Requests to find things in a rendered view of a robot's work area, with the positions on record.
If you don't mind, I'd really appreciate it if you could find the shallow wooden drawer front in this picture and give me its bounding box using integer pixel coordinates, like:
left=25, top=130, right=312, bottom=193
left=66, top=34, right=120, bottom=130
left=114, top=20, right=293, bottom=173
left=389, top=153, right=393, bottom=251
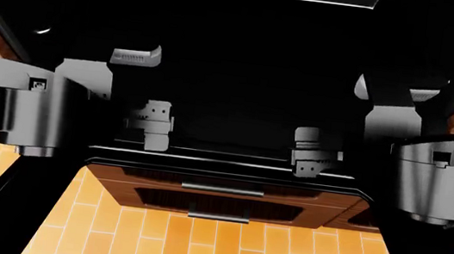
left=84, top=160, right=372, bottom=217

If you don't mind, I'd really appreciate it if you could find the narrow wooden cabinet front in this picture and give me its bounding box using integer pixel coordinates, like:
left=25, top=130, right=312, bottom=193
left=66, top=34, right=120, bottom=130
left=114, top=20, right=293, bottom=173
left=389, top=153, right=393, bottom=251
left=321, top=194, right=385, bottom=235

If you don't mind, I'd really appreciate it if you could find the glossy black stove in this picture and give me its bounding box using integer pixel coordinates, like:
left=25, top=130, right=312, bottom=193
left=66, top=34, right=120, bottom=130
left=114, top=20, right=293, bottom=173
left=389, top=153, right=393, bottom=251
left=0, top=0, right=454, bottom=213

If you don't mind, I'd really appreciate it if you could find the tall wooden drawer front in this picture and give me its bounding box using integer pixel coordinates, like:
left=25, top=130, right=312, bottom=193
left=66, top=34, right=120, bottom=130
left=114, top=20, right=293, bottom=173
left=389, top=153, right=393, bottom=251
left=100, top=180, right=348, bottom=235

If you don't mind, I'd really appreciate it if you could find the long metal drawer handle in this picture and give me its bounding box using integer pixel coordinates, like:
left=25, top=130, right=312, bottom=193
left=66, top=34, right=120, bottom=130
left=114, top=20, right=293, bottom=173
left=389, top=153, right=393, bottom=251
left=180, top=180, right=266, bottom=199

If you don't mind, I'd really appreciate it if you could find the short metal drawer handle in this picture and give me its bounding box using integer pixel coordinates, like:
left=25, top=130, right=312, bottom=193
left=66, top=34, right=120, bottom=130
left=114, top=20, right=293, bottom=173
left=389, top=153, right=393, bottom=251
left=186, top=201, right=252, bottom=226

